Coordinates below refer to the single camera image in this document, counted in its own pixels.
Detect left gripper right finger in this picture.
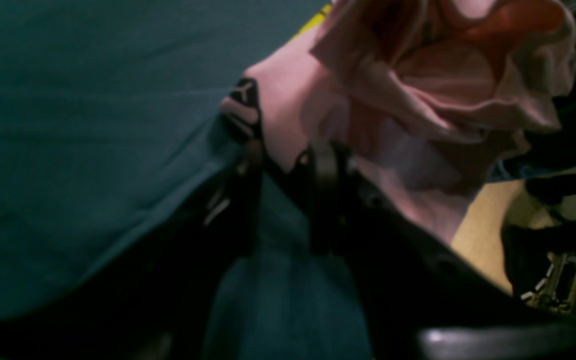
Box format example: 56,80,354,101
299,141,576,360

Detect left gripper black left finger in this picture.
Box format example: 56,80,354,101
0,140,266,360

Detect pink T-shirt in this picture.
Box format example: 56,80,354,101
221,0,576,244

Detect teal table cloth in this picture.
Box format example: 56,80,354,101
0,0,374,360

